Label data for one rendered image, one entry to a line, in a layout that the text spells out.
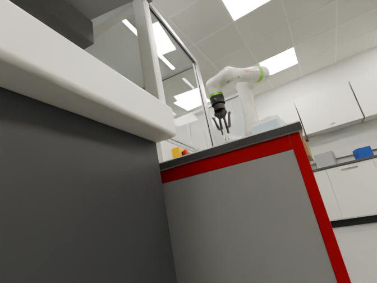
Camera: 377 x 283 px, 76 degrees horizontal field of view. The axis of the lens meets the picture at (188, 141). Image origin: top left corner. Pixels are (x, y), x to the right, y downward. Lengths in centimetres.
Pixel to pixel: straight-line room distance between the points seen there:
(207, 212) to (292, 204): 25
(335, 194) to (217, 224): 364
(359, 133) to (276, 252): 450
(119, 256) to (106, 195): 13
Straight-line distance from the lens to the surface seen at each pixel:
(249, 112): 186
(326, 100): 493
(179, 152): 124
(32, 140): 47
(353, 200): 434
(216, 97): 156
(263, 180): 75
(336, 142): 511
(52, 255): 46
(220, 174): 78
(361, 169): 436
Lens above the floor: 56
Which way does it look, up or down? 17 degrees up
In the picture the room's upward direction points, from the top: 11 degrees counter-clockwise
